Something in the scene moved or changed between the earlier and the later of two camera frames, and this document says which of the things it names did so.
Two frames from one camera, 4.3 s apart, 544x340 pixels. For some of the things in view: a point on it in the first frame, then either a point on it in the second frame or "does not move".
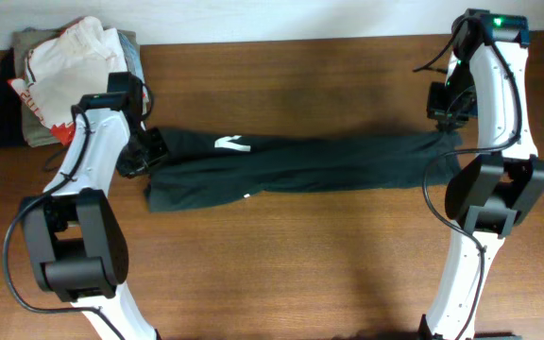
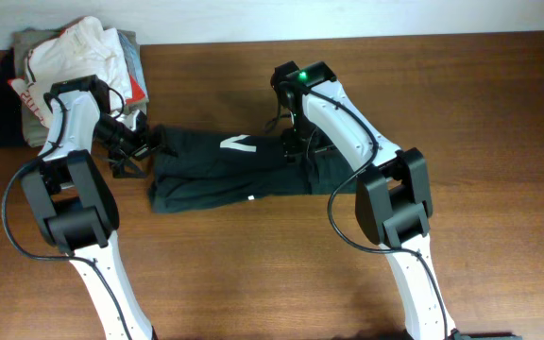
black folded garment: [4, 106] does not move
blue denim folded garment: [131, 57] does not move
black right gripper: [437, 110] to [291, 145]
